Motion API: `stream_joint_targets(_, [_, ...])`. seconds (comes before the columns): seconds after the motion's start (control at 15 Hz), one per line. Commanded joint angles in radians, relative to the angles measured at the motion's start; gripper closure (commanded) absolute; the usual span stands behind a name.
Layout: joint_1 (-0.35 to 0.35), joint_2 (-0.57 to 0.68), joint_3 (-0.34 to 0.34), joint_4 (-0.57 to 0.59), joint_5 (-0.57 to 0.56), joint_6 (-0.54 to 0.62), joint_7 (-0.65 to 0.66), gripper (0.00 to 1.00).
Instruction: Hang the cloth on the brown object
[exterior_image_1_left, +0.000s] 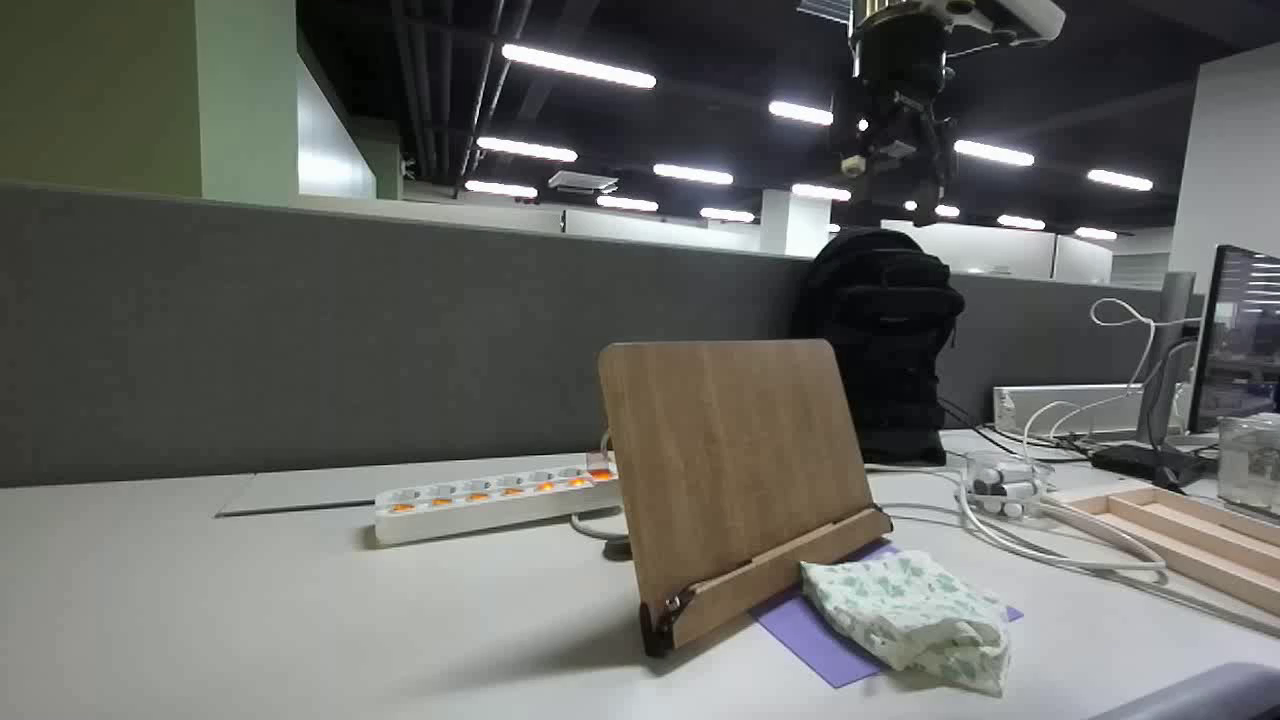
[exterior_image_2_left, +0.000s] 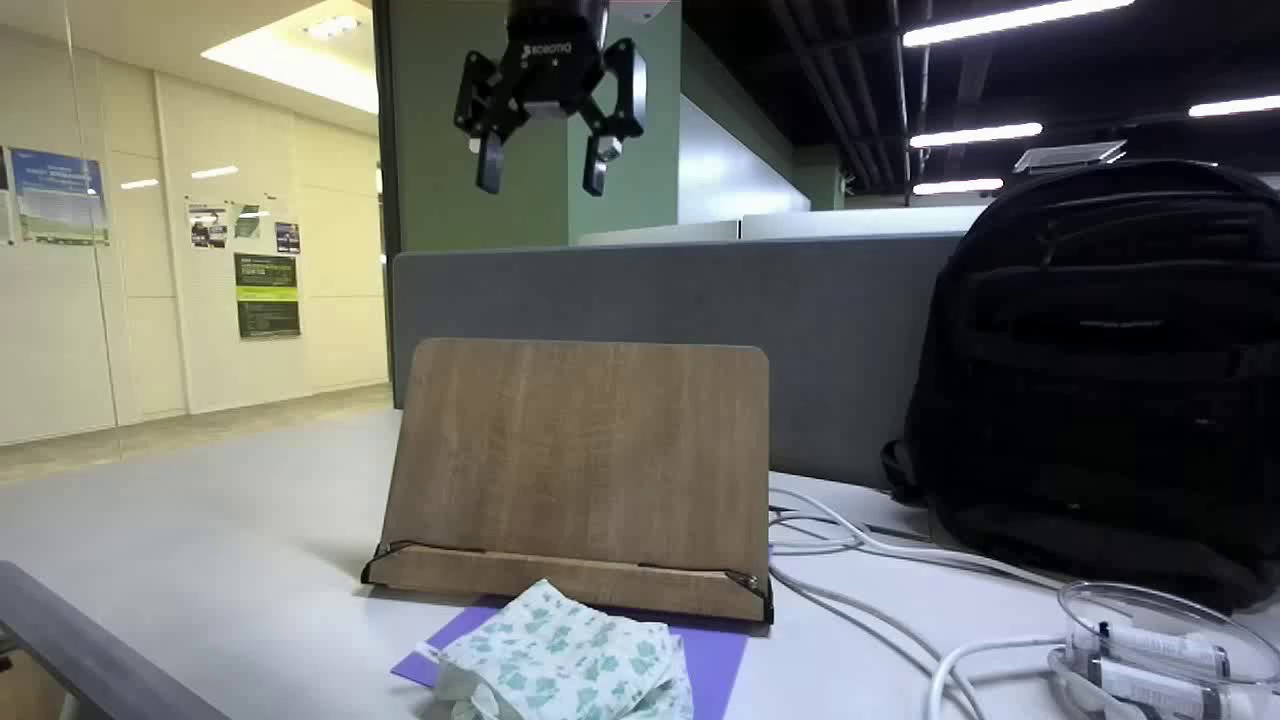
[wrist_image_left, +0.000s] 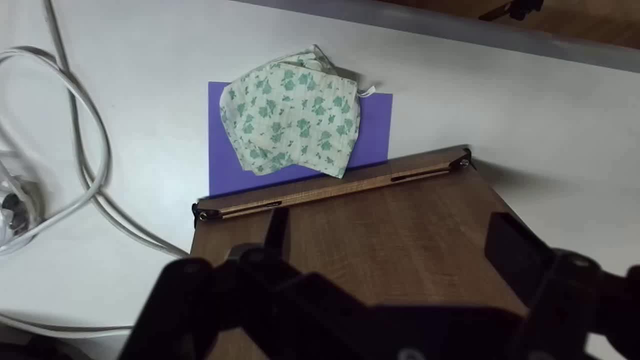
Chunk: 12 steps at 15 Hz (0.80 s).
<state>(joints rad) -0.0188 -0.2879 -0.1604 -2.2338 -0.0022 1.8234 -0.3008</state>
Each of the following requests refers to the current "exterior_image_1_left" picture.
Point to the light wooden tray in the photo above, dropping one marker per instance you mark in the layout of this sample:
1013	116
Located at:
1185	532

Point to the white rectangular box device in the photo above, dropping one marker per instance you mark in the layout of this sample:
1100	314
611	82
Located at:
1065	404

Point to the grey chair back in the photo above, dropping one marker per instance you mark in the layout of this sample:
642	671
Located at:
1201	693

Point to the grey office partition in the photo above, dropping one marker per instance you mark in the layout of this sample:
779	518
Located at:
334	332

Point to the purple paper sheet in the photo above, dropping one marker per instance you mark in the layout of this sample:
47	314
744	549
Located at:
813	640

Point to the green patterned white cloth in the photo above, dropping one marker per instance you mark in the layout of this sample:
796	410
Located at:
922	617

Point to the long ceiling tube light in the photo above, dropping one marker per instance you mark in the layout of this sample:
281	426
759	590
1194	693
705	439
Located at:
577	67
1092	233
627	205
727	214
1121	181
992	155
692	174
503	191
525	148
803	115
1021	220

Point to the brown wooden book stand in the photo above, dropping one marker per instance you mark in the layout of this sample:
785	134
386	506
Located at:
734	466

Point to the clear plastic container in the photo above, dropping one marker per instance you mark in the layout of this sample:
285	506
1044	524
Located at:
1252	460

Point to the black computer monitor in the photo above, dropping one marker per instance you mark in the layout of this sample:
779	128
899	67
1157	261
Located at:
1242	332

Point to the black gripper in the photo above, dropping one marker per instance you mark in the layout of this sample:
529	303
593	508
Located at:
902	82

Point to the white power strip orange switches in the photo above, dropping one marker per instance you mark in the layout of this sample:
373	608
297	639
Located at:
493	500

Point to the grey monitor stand pole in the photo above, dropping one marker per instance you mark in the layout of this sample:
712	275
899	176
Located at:
1171	352

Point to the thin grey metal strip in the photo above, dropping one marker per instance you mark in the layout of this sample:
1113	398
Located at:
294	506

